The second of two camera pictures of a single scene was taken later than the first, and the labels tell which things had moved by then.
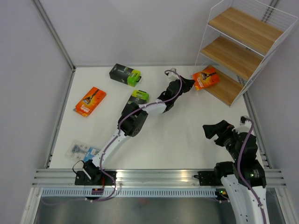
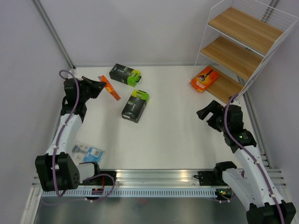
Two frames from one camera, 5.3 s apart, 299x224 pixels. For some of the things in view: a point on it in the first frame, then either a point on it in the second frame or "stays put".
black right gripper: x=221 y=129 to x=214 y=107
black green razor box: x=137 y=97 stays put
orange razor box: x=90 y=101 to x=109 y=87
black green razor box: x=126 y=75 stays put
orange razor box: x=208 y=77 stays put
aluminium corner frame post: x=54 y=33 stays put
